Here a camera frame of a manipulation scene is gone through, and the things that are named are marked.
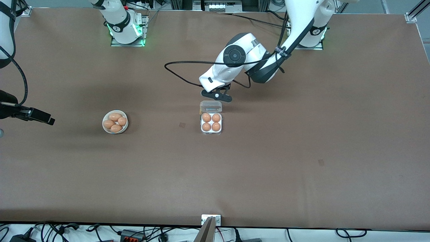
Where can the clear plastic egg box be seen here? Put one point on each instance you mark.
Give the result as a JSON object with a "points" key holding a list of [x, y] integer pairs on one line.
{"points": [[211, 107]]}

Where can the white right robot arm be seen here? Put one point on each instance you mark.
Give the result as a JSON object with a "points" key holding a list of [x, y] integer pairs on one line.
{"points": [[121, 20]]}

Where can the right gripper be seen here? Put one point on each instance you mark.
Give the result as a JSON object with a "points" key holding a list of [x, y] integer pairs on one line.
{"points": [[7, 109]]}

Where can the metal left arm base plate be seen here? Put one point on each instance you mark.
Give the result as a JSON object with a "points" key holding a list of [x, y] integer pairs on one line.
{"points": [[317, 47]]}

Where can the silver camera mount bracket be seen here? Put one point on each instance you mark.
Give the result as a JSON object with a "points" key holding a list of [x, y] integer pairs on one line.
{"points": [[217, 220]]}

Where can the black orange connector block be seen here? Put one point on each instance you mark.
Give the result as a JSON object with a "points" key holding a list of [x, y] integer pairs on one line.
{"points": [[131, 236]]}

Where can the black power adapter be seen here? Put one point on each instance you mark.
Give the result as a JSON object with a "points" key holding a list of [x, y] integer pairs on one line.
{"points": [[22, 238]]}

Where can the grey metal bar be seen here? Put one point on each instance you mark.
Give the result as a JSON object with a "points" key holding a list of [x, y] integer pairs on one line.
{"points": [[205, 232]]}

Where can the aluminium corner bracket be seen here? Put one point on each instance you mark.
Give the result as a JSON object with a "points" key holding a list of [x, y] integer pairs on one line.
{"points": [[27, 12], [411, 17]]}

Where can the white round bowl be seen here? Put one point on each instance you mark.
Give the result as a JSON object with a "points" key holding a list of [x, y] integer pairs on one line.
{"points": [[104, 128]]}

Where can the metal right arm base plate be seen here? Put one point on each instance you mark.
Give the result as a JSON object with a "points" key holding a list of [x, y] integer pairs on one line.
{"points": [[145, 30]]}

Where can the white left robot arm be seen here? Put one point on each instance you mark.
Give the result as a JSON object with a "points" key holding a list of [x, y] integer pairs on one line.
{"points": [[302, 16]]}

